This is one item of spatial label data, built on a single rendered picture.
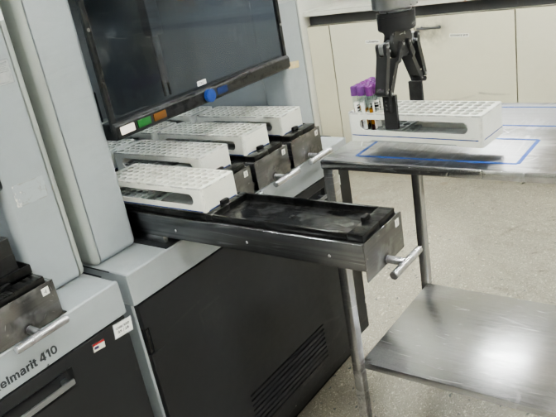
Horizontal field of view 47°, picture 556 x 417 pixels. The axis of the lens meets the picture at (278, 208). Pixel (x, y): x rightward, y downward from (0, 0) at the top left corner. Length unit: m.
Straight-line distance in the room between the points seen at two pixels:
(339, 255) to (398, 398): 0.98
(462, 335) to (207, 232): 0.78
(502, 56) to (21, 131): 2.58
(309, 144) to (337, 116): 2.17
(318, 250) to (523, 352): 0.74
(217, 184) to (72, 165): 0.27
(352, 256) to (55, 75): 0.63
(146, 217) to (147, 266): 0.11
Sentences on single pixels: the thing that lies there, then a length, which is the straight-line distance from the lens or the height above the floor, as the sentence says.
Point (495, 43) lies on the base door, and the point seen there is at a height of 0.66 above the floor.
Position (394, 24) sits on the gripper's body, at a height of 1.09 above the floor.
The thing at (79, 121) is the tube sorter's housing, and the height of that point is 1.02.
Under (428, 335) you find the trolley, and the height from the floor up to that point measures 0.28.
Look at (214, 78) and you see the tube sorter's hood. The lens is 1.52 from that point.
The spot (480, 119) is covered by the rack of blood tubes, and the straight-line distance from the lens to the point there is 1.24.
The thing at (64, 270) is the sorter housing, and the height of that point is 0.76.
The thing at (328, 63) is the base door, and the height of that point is 0.60.
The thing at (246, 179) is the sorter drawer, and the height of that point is 0.78.
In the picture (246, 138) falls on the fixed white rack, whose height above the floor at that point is 0.86.
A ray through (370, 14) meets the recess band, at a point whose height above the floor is 0.84.
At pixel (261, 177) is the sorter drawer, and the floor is 0.76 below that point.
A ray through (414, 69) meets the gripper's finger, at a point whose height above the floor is 0.98.
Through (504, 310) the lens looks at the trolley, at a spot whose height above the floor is 0.28.
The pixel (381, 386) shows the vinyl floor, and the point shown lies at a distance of 2.02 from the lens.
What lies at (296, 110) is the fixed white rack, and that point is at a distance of 1.70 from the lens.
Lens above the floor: 1.26
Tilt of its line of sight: 22 degrees down
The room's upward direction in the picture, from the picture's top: 10 degrees counter-clockwise
